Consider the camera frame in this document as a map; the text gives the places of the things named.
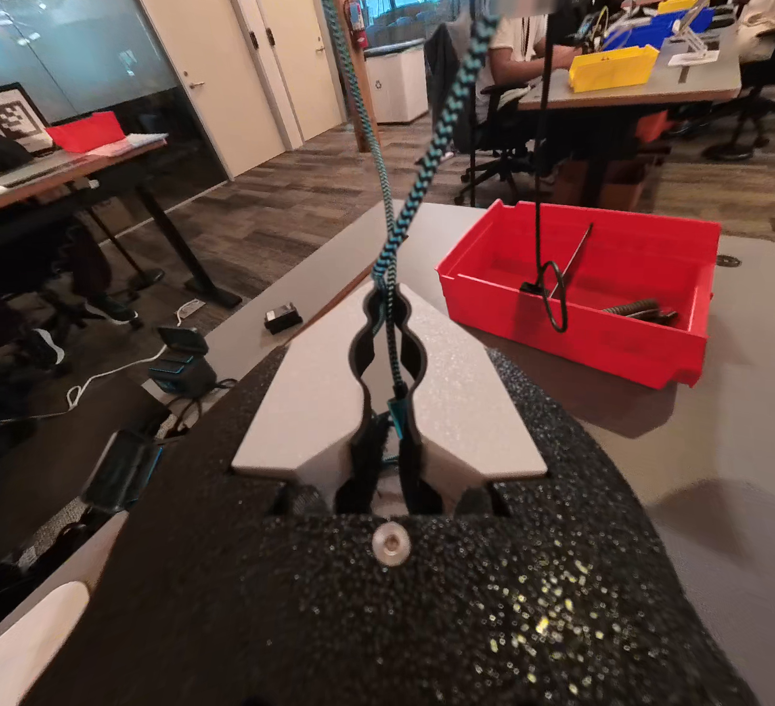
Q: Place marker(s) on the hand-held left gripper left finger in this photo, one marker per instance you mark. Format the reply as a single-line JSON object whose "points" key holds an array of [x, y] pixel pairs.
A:
{"points": [[303, 409]]}

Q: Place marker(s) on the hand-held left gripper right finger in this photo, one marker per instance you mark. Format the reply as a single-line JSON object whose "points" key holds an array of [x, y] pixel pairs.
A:
{"points": [[472, 415]]}

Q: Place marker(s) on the red plastic bin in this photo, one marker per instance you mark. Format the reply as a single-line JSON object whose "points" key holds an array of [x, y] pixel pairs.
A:
{"points": [[85, 133], [654, 127], [575, 348]]}

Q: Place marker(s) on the small black adapter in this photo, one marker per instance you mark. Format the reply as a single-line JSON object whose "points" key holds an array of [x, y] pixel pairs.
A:
{"points": [[283, 319]]}

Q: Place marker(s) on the black battery charger case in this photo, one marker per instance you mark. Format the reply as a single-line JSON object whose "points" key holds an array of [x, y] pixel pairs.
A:
{"points": [[181, 376], [118, 470]]}

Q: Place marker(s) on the white power strip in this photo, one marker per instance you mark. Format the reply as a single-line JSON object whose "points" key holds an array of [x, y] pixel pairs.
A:
{"points": [[192, 307]]}

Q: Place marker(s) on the cardboard box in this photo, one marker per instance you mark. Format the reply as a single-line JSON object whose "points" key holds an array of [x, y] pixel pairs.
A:
{"points": [[623, 191]]}

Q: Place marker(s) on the white recycling cabinet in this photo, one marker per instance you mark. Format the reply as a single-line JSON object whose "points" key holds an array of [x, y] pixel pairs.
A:
{"points": [[396, 88]]}

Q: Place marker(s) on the black office chair with jacket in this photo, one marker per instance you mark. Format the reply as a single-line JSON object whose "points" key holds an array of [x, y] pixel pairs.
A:
{"points": [[442, 70]]}

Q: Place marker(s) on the white mat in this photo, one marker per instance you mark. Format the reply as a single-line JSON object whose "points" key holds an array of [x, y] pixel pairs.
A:
{"points": [[36, 645]]}

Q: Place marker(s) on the large yellow plastic bin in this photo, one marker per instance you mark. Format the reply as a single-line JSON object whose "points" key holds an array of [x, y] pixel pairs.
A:
{"points": [[611, 73]]}

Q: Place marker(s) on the grey desk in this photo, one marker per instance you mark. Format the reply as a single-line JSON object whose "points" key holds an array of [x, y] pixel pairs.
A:
{"points": [[666, 82]]}

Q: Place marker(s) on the white door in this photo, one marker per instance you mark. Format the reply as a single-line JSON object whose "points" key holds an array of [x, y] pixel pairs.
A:
{"points": [[200, 21], [290, 21]]}

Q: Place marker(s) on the red fire extinguisher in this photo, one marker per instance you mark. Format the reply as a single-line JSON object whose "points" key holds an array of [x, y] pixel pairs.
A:
{"points": [[356, 21]]}

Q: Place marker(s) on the black white tag board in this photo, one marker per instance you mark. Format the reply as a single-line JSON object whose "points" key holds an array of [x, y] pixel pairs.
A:
{"points": [[18, 118]]}

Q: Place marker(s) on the blue plastic bin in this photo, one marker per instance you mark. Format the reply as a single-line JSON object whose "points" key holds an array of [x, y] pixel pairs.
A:
{"points": [[629, 39]]}

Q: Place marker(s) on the small yellow plastic bin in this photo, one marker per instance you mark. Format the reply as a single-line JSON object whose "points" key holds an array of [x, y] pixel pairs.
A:
{"points": [[678, 4]]}

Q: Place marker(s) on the wooden post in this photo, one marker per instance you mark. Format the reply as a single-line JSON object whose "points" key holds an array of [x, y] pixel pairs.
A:
{"points": [[358, 88]]}

